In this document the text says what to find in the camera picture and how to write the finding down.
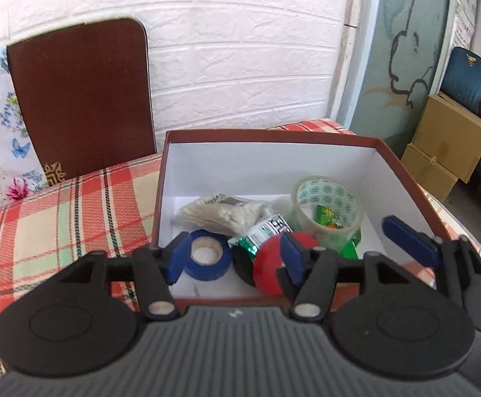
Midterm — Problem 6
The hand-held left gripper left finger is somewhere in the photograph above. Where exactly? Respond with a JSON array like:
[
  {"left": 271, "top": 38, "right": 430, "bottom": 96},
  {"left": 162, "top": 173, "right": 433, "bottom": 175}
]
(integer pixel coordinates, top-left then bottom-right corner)
[{"left": 52, "top": 232, "right": 190, "bottom": 321}]

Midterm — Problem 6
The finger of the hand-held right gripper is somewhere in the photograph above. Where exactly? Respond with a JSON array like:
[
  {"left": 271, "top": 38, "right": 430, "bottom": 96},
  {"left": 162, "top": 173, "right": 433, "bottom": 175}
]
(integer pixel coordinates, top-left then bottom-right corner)
[{"left": 383, "top": 215, "right": 481, "bottom": 294}]

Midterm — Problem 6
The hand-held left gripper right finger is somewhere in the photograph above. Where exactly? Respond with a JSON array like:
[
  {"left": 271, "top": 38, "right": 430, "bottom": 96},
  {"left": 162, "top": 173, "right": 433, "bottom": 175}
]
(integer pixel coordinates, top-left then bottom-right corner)
[{"left": 275, "top": 233, "right": 431, "bottom": 321}]

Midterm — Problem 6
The red tape roll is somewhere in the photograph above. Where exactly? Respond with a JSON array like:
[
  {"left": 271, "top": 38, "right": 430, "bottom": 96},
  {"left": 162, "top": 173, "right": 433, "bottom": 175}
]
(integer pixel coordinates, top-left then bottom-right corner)
[{"left": 253, "top": 233, "right": 320, "bottom": 297}]

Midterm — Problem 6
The blue tape roll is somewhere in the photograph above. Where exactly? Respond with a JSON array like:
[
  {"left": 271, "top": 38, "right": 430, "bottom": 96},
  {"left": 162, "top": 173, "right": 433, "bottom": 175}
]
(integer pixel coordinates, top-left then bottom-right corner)
[{"left": 182, "top": 229, "right": 233, "bottom": 281}]

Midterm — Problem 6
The green white snack packet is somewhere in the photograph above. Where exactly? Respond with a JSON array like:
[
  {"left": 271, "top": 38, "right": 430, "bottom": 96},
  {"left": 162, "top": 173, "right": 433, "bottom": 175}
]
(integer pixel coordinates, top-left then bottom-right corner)
[{"left": 230, "top": 211, "right": 295, "bottom": 257}]

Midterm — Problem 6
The clear packing tape roll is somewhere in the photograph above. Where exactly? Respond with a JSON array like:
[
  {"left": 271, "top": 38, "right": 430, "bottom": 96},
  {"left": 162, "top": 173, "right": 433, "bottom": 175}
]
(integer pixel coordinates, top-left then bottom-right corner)
[{"left": 291, "top": 176, "right": 364, "bottom": 254}]

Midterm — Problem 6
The green printed packet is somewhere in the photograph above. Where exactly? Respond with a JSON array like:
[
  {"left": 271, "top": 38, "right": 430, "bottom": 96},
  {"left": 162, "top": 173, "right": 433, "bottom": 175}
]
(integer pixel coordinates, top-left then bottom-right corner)
[{"left": 313, "top": 204, "right": 363, "bottom": 259}]

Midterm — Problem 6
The cotton swab bag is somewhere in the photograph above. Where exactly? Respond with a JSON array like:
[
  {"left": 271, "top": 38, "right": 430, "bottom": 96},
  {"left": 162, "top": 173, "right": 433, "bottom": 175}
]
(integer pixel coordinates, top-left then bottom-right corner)
[{"left": 176, "top": 192, "right": 272, "bottom": 238}]

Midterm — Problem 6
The red-brown cardboard box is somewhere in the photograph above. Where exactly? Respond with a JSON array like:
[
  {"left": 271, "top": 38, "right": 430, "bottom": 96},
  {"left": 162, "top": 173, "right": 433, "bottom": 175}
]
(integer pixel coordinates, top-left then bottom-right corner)
[{"left": 150, "top": 129, "right": 448, "bottom": 311}]

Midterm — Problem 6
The black tape roll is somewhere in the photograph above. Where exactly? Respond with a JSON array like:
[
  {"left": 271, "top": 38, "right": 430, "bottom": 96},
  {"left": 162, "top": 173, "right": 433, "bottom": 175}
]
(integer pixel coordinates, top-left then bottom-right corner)
[{"left": 232, "top": 245, "right": 262, "bottom": 288}]

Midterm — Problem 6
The small cardboard box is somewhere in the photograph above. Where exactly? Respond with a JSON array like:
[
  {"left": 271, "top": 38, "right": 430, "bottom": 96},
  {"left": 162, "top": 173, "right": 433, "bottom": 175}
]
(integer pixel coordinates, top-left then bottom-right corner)
[{"left": 401, "top": 144, "right": 459, "bottom": 202}]

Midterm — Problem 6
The large cardboard box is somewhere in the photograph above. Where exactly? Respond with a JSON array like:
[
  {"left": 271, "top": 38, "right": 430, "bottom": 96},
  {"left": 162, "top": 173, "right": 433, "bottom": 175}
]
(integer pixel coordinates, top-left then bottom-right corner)
[{"left": 413, "top": 93, "right": 481, "bottom": 183}]

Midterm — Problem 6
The plaid tablecloth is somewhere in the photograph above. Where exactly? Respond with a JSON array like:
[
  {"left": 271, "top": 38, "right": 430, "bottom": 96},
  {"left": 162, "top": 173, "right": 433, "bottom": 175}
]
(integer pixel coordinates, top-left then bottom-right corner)
[{"left": 0, "top": 119, "right": 481, "bottom": 389}]

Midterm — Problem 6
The blue chair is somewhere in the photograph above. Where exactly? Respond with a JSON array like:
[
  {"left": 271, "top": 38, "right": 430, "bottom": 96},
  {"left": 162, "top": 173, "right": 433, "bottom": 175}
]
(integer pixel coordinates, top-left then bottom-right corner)
[{"left": 441, "top": 46, "right": 481, "bottom": 110}]

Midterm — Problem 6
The brown board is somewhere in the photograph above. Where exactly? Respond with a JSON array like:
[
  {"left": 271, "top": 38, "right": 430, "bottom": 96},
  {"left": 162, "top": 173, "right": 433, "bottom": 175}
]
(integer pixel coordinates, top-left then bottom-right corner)
[{"left": 6, "top": 17, "right": 157, "bottom": 187}]

